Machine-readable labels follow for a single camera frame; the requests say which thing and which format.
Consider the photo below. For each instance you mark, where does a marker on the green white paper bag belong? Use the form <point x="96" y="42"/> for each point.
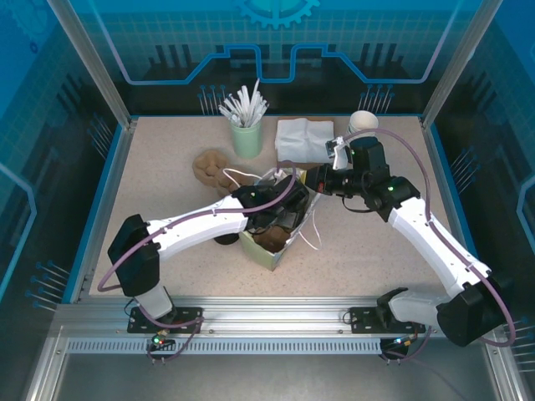
<point x="261" y="255"/>

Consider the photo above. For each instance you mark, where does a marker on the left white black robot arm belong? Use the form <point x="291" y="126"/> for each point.
<point x="192" y="225"/>

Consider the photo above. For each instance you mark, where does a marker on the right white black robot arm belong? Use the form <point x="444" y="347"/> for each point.
<point x="426" y="242"/>

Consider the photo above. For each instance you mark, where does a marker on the white napkins on brown box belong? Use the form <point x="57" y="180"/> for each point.
<point x="309" y="165"/>

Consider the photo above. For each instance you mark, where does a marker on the stack of black lids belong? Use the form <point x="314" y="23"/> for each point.
<point x="225" y="241"/>

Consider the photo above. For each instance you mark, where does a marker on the stack of paper cups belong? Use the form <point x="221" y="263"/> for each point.
<point x="363" y="121"/>

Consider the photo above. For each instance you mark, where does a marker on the green straw holder cup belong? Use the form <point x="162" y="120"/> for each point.
<point x="246" y="140"/>

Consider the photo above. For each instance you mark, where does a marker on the white wrapped straw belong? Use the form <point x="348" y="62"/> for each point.
<point x="233" y="110"/>
<point x="227" y="115"/>
<point x="244" y="106"/>
<point x="254" y="102"/>
<point x="261" y="110"/>

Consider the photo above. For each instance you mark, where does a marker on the small lit connector board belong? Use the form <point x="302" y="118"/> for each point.
<point x="159" y="340"/>
<point x="403" y="341"/>

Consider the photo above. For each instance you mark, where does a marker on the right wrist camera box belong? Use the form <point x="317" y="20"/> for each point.
<point x="337" y="152"/>

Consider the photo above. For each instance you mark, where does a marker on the aluminium mounting rail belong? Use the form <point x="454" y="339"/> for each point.
<point x="271" y="313"/>

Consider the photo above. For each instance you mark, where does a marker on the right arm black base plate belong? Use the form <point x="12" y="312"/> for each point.
<point x="363" y="319"/>

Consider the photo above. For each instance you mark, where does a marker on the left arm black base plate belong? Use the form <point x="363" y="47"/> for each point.
<point x="188" y="319"/>

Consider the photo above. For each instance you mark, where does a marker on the aluminium frame post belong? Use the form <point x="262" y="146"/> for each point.
<point x="93" y="62"/>
<point x="460" y="62"/>

